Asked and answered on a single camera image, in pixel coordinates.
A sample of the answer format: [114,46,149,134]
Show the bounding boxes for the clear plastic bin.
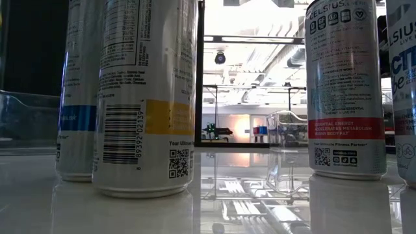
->
[0,90,61,150]
[265,109,309,150]

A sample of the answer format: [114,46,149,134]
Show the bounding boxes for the blue band Celsius can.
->
[55,0,107,183]

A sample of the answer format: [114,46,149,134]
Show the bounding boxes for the red band Celsius can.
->
[304,0,387,181]

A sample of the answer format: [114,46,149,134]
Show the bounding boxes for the black-capped vials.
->
[385,0,416,189]

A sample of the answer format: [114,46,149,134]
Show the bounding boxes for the robot with green light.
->
[201,122,233,141]

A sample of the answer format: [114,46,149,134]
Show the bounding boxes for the yellow band Celsius can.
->
[92,0,198,199]

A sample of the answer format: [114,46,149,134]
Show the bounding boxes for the black aluminium table frame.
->
[194,140,271,149]

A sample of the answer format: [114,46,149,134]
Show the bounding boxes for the black ceiling spotlight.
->
[213,51,227,65]

